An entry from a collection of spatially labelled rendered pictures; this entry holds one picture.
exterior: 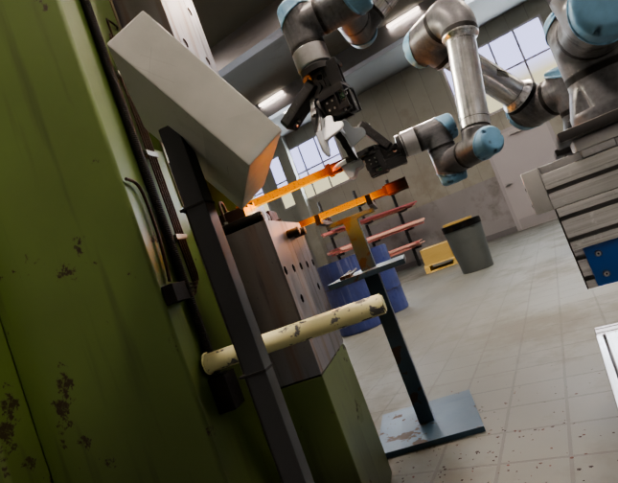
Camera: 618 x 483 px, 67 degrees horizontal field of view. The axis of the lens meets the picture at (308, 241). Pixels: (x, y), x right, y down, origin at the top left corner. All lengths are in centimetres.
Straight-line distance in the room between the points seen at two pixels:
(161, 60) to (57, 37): 56
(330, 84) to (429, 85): 1058
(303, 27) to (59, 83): 59
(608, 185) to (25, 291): 129
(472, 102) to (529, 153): 975
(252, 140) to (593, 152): 66
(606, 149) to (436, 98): 1048
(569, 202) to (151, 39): 81
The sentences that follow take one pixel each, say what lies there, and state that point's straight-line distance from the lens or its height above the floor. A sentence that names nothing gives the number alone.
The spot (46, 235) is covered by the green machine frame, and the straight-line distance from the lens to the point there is 126.
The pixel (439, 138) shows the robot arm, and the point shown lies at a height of 96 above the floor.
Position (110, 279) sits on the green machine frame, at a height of 88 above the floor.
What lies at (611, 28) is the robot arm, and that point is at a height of 93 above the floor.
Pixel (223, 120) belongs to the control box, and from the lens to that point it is 74.
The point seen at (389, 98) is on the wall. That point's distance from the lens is 1178.
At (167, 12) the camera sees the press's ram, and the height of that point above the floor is 157.
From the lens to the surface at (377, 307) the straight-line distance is 99.
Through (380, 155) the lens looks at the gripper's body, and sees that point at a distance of 136.
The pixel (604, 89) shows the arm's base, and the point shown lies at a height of 86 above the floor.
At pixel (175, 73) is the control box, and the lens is 77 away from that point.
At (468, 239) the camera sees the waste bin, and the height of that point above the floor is 43.
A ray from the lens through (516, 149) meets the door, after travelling 1105.
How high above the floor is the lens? 74
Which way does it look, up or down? 4 degrees up
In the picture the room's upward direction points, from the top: 20 degrees counter-clockwise
